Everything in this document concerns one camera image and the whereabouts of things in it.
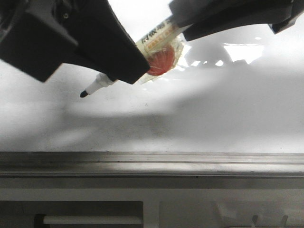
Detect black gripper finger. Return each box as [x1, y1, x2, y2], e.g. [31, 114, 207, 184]
[0, 0, 150, 84]
[169, 0, 304, 41]

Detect black and white whiteboard marker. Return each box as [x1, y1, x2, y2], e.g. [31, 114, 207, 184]
[80, 14, 188, 98]

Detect red disc taped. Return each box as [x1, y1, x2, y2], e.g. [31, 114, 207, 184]
[139, 38, 184, 84]

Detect white whiteboard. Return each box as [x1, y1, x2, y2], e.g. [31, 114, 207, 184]
[0, 0, 304, 154]

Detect white cabinet below whiteboard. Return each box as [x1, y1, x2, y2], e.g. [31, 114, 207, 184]
[0, 176, 304, 228]

